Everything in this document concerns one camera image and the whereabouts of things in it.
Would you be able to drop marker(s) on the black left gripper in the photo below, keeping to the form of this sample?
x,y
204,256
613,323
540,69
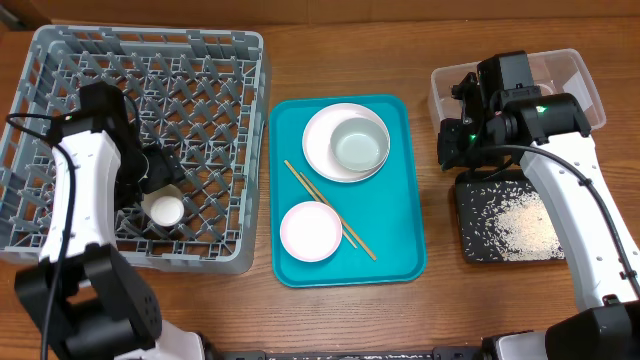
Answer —
x,y
168,168

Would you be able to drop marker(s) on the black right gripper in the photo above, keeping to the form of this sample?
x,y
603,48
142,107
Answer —
x,y
448,145

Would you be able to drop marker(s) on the white plastic cup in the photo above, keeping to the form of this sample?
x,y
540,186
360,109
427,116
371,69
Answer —
x,y
164,206

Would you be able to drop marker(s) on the grey white bowl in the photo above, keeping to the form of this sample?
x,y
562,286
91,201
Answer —
x,y
360,144

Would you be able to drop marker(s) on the small pink bowl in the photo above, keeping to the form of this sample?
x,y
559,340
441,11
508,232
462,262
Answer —
x,y
311,231

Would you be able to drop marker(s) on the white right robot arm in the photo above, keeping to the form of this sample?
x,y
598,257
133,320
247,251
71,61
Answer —
x,y
540,110

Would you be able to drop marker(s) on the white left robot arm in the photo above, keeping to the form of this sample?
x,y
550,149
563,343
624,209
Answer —
x,y
86,299

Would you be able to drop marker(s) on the grey plastic dishwasher rack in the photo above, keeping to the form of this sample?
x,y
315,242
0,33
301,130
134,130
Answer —
x,y
203,94

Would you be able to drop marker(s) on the clear plastic waste bin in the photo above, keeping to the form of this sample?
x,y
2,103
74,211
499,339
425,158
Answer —
x,y
557,71

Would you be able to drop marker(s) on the black tray with rice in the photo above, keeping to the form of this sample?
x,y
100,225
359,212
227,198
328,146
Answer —
x,y
502,219

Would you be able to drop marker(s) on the teal plastic tray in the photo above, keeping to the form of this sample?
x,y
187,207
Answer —
x,y
384,210

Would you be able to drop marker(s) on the large white pink plate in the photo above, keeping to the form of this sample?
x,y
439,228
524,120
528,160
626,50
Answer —
x,y
316,141

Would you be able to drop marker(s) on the wooden chopstick left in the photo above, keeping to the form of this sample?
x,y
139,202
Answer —
x,y
316,197

